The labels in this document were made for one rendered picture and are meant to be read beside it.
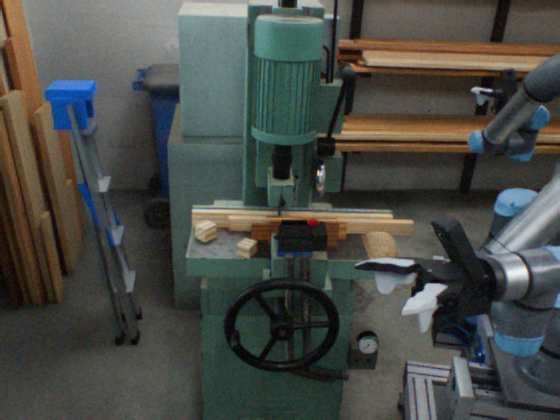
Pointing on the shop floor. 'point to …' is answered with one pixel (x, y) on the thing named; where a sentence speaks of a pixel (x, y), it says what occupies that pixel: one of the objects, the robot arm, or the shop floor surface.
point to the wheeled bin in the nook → (154, 77)
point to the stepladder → (96, 197)
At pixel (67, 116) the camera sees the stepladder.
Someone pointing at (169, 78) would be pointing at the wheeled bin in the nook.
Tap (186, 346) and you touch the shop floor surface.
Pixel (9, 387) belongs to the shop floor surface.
